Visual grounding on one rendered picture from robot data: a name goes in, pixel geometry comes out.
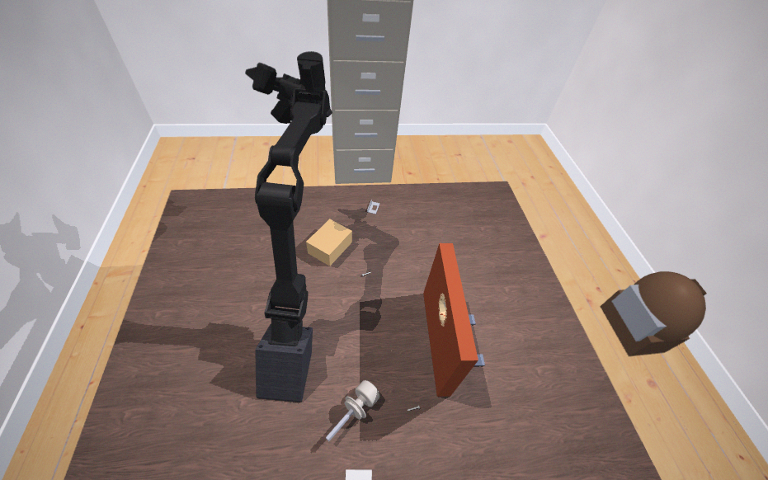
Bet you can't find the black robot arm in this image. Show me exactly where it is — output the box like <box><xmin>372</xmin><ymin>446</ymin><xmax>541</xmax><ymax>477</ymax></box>
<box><xmin>255</xmin><ymin>51</ymin><xmax>332</xmax><ymax>346</ymax></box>

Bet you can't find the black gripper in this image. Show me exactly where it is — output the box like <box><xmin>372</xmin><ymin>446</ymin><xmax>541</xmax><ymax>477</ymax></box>
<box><xmin>245</xmin><ymin>63</ymin><xmax>301</xmax><ymax>100</ymax></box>

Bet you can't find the white flat rectangular plate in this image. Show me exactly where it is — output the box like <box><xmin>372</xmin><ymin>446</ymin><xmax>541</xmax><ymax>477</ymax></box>
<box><xmin>346</xmin><ymin>470</ymin><xmax>372</xmax><ymax>480</ymax></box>

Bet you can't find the tan cardboard box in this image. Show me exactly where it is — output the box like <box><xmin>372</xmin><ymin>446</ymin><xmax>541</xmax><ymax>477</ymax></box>
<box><xmin>306</xmin><ymin>219</ymin><xmax>352</xmax><ymax>266</ymax></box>

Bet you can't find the orange-brown door slab with round hole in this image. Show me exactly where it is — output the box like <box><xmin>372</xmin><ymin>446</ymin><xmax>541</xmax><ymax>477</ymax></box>
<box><xmin>423</xmin><ymin>243</ymin><xmax>478</xmax><ymax>397</ymax></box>

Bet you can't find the white door knob with square spindle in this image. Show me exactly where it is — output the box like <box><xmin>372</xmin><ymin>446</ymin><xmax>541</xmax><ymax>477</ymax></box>
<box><xmin>329</xmin><ymin>380</ymin><xmax>379</xmax><ymax>437</ymax></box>

